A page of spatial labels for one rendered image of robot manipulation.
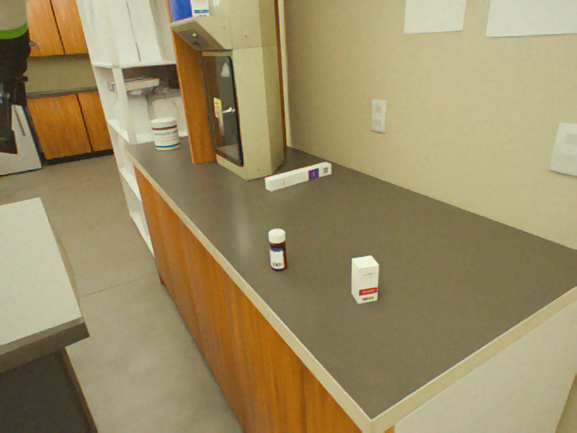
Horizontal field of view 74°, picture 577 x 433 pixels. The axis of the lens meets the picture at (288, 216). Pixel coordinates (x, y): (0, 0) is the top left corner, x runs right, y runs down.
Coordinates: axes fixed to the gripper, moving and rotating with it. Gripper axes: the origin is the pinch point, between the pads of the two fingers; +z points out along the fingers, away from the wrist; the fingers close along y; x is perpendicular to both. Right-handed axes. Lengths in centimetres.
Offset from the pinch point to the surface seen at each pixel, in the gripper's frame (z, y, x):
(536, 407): -15, 73, 112
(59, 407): 27, 55, 13
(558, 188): -40, 28, 116
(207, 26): -4, -48, 45
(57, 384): 23, 51, 13
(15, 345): 7.5, 45.7, 5.8
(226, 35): -3, -48, 51
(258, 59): 1, -46, 65
